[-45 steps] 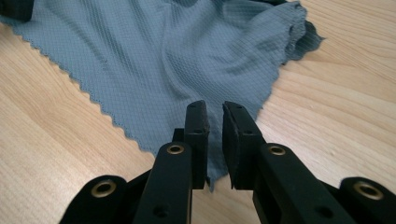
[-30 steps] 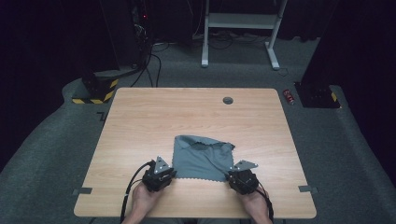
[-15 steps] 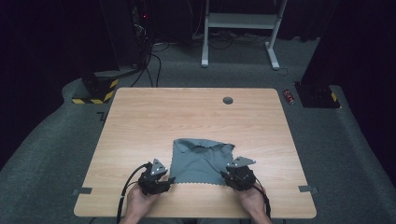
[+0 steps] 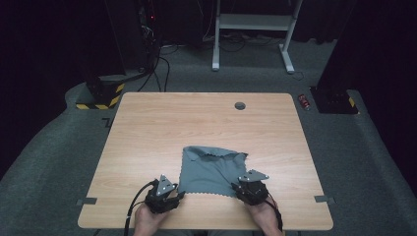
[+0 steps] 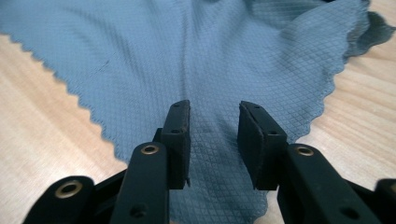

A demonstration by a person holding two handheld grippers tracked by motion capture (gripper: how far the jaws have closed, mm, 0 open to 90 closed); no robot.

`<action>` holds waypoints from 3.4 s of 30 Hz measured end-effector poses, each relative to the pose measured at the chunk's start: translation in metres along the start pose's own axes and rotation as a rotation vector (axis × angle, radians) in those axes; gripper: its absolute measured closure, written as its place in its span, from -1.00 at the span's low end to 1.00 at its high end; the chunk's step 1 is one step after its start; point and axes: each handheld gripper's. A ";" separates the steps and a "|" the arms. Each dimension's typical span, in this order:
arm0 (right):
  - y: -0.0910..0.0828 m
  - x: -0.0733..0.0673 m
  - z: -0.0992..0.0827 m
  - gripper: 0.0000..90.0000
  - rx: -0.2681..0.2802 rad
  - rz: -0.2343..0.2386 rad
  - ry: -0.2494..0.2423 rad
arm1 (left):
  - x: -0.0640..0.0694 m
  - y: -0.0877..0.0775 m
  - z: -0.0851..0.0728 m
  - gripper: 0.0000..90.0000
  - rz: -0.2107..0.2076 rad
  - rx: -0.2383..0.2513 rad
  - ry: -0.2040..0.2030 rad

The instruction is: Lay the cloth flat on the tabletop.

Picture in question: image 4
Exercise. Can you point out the grey tape strip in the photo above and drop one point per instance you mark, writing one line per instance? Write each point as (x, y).
(87, 201)
(324, 199)

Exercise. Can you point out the grey cloth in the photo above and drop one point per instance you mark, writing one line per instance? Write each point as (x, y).
(209, 170)

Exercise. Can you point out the person's left hand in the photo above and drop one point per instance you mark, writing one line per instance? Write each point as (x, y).
(147, 219)

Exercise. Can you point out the person's right hand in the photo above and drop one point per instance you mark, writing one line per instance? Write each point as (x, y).
(262, 214)

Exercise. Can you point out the black yellow striped stand base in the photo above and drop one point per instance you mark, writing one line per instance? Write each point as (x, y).
(101, 98)

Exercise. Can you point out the white metal stand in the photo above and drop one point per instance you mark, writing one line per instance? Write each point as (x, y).
(252, 22)

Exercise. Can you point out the dark equipment rack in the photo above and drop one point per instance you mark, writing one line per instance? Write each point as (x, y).
(149, 29)

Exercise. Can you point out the small red object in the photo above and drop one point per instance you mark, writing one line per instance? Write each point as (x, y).
(304, 102)

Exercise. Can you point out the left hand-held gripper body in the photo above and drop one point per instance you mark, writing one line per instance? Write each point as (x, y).
(161, 196)

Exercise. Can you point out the grey round table grommet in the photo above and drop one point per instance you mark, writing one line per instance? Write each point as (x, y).
(240, 106)

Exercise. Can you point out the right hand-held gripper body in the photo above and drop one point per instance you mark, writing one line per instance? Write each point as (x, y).
(252, 190)

